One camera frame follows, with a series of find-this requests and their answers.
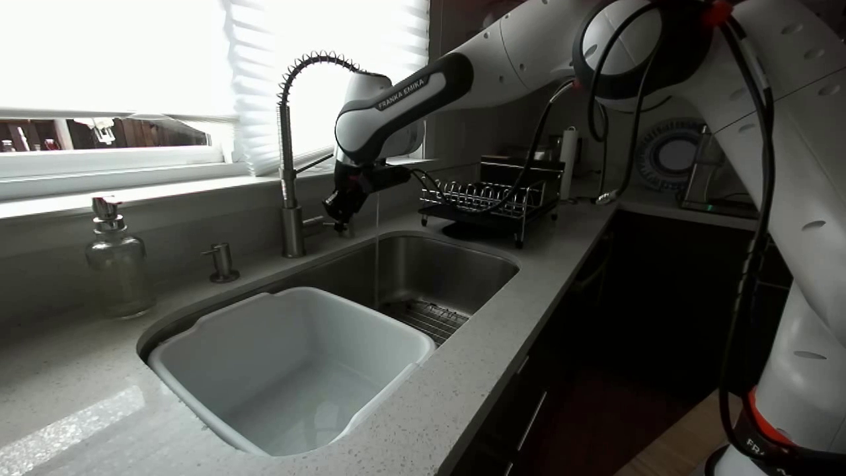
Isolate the wire sink grid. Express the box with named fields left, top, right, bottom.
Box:
left=379, top=298, right=471, bottom=348

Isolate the steel counter button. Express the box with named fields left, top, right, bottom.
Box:
left=201, top=242, right=241, bottom=284

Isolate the stainless steel sink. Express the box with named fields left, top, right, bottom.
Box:
left=137, top=228, right=521, bottom=458

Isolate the steel tap lever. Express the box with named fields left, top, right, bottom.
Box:
left=303, top=215, right=352, bottom=238

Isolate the long steel drawer handle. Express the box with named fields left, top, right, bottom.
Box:
left=516, top=390, right=549, bottom=453

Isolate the window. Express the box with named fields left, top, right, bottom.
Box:
left=0, top=0, right=432, bottom=201

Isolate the paper towel roll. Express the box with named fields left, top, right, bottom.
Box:
left=559, top=126, right=580, bottom=203

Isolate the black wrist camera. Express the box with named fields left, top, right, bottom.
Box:
left=375, top=165, right=412, bottom=190

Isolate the steel spring kitchen tap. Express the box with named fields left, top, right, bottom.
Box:
left=277, top=51, right=372, bottom=259

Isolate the glass soap dispenser bottle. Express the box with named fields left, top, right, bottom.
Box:
left=84, top=196, right=157, bottom=320

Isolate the wire dish rack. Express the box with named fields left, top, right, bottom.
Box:
left=418, top=155, right=566, bottom=250

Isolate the white plastic wash tub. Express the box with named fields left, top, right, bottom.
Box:
left=148, top=286, right=438, bottom=457

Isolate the white window blind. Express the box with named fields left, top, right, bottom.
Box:
left=223, top=0, right=431, bottom=177

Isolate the round decorative plate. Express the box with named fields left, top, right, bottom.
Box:
left=635, top=118, right=709, bottom=193

